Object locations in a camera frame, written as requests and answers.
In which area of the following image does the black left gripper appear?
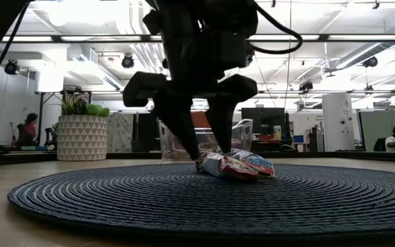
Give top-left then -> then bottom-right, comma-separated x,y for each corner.
122,0 -> 260,161

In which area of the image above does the granola bar red-ended wrapper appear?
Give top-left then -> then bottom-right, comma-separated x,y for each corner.
195,152 -> 262,182
230,148 -> 276,178

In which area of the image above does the clear plastic bin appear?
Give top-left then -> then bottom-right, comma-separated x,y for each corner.
158,118 -> 254,161

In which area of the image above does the black monitor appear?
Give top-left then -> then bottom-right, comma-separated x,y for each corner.
241,107 -> 287,141

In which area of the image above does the white patterned cloth cover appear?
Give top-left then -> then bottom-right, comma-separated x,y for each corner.
107,112 -> 136,152

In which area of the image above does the round dark blue woven placemat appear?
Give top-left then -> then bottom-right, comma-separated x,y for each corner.
7,163 -> 395,241

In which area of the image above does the potted succulent white patterned pot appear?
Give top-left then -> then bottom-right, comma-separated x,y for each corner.
57,91 -> 111,161

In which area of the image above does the white round column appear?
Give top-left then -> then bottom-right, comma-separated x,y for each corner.
322,93 -> 356,151

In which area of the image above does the grey-green partition panel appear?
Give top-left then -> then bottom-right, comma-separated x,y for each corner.
358,109 -> 395,152

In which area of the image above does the black overhead light beam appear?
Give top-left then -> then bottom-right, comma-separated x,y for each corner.
1,33 -> 395,44

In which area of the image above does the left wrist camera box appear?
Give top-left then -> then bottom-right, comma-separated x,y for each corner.
216,33 -> 255,69

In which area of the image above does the white rectangular ceiling duct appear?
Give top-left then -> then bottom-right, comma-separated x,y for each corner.
66,46 -> 126,91

